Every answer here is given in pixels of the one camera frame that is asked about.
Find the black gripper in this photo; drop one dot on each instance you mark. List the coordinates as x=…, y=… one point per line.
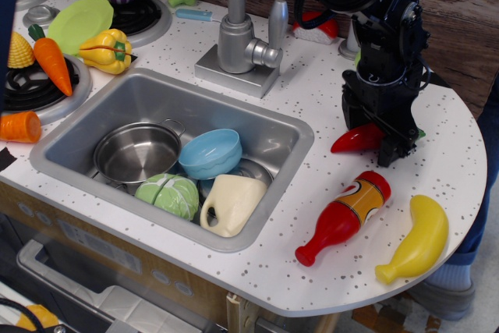
x=388, y=105

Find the red toy chili pepper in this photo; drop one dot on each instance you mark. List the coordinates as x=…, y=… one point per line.
x=362, y=138

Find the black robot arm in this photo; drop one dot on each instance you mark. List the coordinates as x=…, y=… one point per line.
x=391, y=71

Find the yellow toy bell pepper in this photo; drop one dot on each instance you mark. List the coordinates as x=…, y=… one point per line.
x=110, y=52

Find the red toy ketchup bottle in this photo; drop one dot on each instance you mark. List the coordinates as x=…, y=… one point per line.
x=342, y=218

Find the green toy pear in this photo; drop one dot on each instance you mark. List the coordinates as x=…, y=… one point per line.
x=357, y=59

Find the black tape piece right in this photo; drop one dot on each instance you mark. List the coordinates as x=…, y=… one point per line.
x=435, y=79

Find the black tape piece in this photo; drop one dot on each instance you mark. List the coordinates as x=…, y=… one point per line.
x=6, y=158
x=435, y=79

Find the grey vertical pole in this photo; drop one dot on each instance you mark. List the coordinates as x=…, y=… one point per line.
x=349, y=48

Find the red white toy sushi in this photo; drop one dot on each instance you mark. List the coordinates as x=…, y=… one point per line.
x=325, y=33

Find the yellow toy banana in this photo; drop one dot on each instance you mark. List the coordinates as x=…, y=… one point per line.
x=419, y=251

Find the silver toy faucet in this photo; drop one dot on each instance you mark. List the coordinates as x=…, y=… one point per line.
x=241, y=61

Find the cream toy mug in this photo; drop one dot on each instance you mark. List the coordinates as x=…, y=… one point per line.
x=230, y=203

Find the light blue bowl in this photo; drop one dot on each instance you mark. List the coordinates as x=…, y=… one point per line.
x=211, y=154

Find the grey shoe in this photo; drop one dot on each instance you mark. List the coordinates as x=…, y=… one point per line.
x=448, y=293

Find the green toy cabbage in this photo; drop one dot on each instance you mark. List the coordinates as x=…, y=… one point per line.
x=175, y=194

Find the stainless steel pot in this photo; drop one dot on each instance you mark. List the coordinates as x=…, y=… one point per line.
x=137, y=151

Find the silver sink basin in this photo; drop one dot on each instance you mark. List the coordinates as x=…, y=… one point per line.
x=276, y=141

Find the green toy plate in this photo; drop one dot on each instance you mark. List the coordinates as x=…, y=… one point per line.
x=79, y=22

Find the toy oven door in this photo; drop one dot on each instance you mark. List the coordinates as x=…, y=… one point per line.
x=87, y=295

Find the front left stove burner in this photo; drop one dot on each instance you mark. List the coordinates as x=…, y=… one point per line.
x=30, y=89

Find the orange toy carrot piece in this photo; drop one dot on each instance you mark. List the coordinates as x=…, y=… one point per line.
x=23, y=127

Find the grey stove knob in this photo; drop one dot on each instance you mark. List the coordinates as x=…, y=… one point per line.
x=42, y=15

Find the yellow toy corn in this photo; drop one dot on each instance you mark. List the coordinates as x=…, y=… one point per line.
x=21, y=54

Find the black tape piece left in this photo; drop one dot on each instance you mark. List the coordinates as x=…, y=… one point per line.
x=6, y=158

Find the yellow toy on floor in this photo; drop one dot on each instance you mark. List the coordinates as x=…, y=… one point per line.
x=46, y=318

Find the blue toy knife handle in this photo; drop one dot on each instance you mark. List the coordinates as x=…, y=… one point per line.
x=197, y=15

